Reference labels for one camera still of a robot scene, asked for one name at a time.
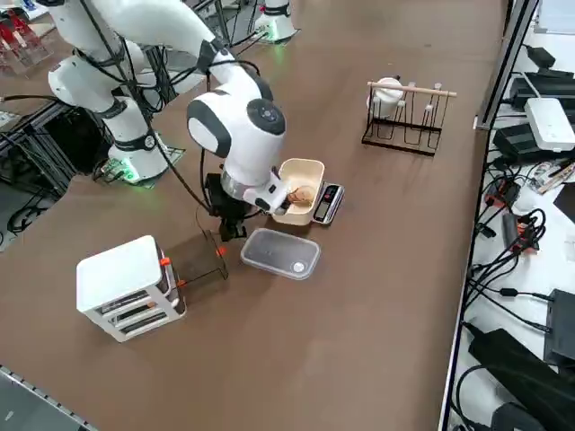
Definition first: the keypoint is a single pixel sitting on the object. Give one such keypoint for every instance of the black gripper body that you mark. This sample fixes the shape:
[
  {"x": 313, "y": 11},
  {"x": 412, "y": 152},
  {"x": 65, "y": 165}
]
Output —
[{"x": 227, "y": 202}]

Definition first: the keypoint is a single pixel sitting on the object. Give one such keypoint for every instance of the brown toy pastry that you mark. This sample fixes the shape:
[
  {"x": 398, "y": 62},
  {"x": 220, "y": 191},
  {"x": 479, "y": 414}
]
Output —
[{"x": 302, "y": 196}]

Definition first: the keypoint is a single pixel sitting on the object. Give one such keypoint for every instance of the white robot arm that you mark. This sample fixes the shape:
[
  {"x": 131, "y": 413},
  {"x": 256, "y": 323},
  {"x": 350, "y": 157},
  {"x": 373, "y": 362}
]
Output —
[
  {"x": 278, "y": 24},
  {"x": 242, "y": 134}
]

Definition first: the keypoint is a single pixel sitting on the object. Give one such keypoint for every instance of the digital kitchen scale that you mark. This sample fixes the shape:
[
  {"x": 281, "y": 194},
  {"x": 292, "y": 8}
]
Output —
[{"x": 328, "y": 197}]

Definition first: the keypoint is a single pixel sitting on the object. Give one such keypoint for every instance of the white three-layer storage box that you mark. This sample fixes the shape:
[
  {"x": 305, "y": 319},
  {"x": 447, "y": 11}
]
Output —
[{"x": 117, "y": 265}]

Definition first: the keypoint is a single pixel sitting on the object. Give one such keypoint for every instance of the white flat device box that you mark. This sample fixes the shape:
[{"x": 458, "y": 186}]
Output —
[{"x": 550, "y": 123}]

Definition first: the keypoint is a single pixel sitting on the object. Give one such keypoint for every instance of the black box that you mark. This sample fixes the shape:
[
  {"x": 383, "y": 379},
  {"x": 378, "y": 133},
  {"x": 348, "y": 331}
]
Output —
[{"x": 561, "y": 328}]

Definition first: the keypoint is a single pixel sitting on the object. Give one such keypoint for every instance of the clear plastic lid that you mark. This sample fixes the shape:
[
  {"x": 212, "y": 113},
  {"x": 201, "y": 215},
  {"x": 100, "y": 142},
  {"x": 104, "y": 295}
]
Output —
[{"x": 278, "y": 251}]

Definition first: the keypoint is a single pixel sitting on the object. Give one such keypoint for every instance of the beige plastic container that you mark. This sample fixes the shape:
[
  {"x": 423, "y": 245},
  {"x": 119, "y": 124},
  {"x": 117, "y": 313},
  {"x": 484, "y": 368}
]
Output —
[{"x": 301, "y": 173}]

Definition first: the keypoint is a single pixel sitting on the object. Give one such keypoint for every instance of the white cup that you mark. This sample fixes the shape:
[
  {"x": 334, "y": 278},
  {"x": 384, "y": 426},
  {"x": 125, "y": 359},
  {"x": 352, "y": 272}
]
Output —
[{"x": 386, "y": 96}]

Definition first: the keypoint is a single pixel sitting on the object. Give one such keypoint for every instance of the orange black connector block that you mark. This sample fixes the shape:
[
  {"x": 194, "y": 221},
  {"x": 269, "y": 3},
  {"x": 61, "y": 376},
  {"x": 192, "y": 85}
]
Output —
[
  {"x": 503, "y": 195},
  {"x": 521, "y": 233}
]

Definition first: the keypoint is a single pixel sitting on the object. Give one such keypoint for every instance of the clear acrylic stand red parts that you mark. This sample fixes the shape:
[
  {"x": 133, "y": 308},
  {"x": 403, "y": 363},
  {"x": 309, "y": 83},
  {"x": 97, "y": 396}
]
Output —
[{"x": 11, "y": 36}]

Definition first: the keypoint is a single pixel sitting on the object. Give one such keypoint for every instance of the large black bag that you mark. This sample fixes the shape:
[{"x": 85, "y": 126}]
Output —
[{"x": 516, "y": 372}]

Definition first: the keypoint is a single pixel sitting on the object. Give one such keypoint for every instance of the black flat device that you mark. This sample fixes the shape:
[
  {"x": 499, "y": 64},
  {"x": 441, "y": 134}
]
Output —
[{"x": 523, "y": 92}]

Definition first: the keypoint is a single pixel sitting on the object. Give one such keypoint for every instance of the printed paper packet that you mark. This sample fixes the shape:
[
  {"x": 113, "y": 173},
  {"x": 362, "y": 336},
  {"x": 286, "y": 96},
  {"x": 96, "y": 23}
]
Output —
[{"x": 554, "y": 175}]

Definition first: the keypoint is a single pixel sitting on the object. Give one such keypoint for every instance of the small black power adapter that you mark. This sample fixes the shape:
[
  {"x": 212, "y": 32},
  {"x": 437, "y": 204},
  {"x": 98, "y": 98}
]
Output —
[{"x": 541, "y": 56}]

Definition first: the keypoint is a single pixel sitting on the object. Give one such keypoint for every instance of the white board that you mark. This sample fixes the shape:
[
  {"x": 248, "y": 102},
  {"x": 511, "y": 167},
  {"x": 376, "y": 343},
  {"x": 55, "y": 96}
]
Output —
[{"x": 557, "y": 15}]

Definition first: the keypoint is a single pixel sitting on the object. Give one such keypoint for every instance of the black metal frame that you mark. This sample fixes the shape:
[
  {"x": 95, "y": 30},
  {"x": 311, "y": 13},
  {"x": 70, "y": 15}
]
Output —
[{"x": 45, "y": 134}]

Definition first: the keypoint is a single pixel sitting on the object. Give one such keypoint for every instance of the aluminium camera post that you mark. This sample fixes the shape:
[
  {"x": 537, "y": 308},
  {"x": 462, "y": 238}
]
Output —
[{"x": 507, "y": 67}]

